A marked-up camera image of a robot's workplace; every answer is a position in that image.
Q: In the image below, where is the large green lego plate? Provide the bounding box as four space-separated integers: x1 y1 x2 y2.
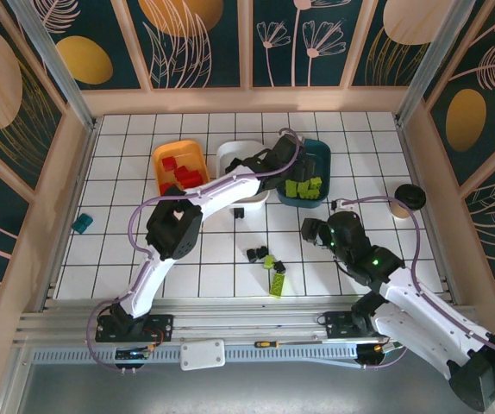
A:
298 181 319 202

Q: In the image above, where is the teal plastic container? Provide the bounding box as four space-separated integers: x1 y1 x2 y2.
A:
275 137 333 210

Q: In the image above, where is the white plastic container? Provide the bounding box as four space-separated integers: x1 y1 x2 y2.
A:
216 140 274 212

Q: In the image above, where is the long green lego brick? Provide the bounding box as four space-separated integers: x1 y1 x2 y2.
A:
268 272 287 298

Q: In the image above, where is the paper cup with black lid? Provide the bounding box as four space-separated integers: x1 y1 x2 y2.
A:
389 183 428 221

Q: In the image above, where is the orange plastic container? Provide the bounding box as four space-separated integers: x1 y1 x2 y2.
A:
151 138 212 204

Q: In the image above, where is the yellow black screwdriver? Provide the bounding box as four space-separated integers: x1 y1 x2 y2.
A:
254 339 322 348

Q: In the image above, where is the white plastic junction box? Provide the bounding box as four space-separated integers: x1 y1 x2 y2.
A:
180 339 226 372

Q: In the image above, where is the teal lego brick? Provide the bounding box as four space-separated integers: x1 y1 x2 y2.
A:
72 213 95 235

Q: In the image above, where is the small green circuit board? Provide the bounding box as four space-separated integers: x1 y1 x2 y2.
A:
116 348 152 361

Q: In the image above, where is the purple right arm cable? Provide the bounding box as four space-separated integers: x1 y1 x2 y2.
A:
331 196 495 372

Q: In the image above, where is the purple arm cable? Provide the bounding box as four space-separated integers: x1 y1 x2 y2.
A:
331 196 495 372
85 127 307 374

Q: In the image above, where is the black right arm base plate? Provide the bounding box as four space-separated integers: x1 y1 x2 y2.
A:
316 310 404 342

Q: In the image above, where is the aluminium mounting rail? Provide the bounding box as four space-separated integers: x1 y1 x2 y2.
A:
16 308 477 344

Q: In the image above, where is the slotted grey cable tray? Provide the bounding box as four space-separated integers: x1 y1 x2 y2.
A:
30 347 360 370

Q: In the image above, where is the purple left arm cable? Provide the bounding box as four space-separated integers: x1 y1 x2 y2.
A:
85 127 307 374

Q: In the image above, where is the aluminium frame post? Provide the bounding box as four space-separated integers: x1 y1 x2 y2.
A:
8 0 100 130
396 0 462 126

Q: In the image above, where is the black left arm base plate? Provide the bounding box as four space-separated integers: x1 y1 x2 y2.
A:
95 313 175 344

